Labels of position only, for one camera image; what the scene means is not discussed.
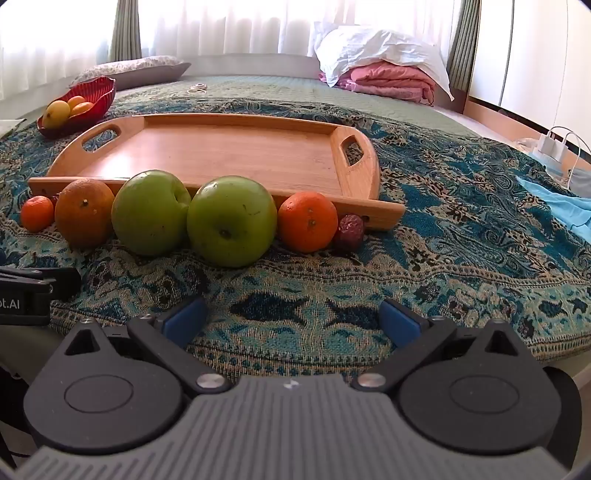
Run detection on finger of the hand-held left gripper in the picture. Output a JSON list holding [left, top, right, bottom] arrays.
[[28, 268, 83, 303]]

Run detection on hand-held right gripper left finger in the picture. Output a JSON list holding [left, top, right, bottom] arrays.
[[59, 296, 233, 395]]

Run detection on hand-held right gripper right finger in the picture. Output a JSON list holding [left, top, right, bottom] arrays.
[[351, 298, 525, 394]]

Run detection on large orange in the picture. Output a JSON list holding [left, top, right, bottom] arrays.
[[54, 178, 116, 248]]

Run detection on small tangerine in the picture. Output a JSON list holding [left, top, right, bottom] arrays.
[[20, 196, 55, 233]]

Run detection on green apple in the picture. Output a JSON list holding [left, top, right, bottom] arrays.
[[187, 176, 278, 268], [111, 170, 192, 257]]

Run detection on medium tangerine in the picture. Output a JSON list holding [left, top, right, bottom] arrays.
[[277, 191, 339, 254]]

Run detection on wooden tray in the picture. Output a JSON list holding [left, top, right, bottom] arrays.
[[28, 113, 406, 232]]

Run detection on teal patterned blanket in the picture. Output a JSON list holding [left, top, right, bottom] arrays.
[[0, 99, 591, 370]]

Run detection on yellow mango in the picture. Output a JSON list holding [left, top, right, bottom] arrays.
[[43, 100, 71, 129]]

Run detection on red glass bowl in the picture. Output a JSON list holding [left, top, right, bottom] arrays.
[[37, 76, 117, 139]]

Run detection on light blue cloth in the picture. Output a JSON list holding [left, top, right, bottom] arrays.
[[516, 174, 591, 241]]

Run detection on patterned grey pillow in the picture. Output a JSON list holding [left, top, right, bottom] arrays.
[[69, 55, 192, 90]]

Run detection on white charger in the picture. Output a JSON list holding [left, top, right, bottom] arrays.
[[538, 130, 567, 163]]

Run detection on pink folded blanket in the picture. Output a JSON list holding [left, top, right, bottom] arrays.
[[318, 62, 437, 106]]

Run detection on green bedspread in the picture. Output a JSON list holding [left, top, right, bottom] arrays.
[[113, 75, 490, 139]]

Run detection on green curtain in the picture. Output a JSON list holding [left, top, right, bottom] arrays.
[[447, 0, 482, 93], [110, 0, 142, 62]]

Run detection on white duvet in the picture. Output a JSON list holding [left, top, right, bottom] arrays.
[[314, 21, 455, 102]]

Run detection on white sheer curtain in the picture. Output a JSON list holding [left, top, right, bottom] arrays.
[[0, 0, 458, 100]]

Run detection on white wardrobe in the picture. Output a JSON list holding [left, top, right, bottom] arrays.
[[464, 0, 591, 153]]

